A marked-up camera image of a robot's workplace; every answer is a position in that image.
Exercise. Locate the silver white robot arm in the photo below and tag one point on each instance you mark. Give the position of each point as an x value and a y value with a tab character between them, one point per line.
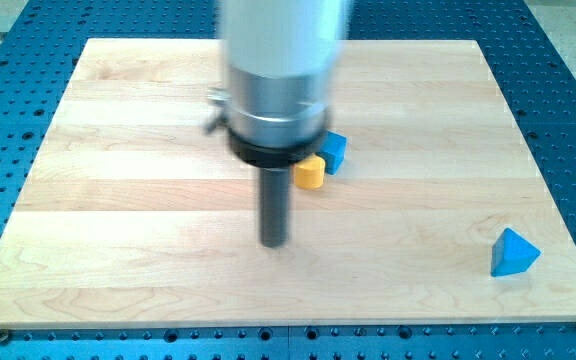
278	59

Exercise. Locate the blue perforated metal table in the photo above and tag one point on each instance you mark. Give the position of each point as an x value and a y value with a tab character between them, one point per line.
41	50

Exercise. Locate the blue triangular block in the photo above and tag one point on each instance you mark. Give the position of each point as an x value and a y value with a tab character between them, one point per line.
512	254

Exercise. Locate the yellow cylinder block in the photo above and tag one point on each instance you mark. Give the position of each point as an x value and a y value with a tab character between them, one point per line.
309	173

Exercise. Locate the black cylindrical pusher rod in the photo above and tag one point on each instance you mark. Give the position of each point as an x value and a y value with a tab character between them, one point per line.
273	206

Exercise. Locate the blue cube block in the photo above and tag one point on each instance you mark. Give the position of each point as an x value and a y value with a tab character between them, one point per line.
332	151

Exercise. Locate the light wooden board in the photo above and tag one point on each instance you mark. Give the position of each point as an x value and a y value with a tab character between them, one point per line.
132	217

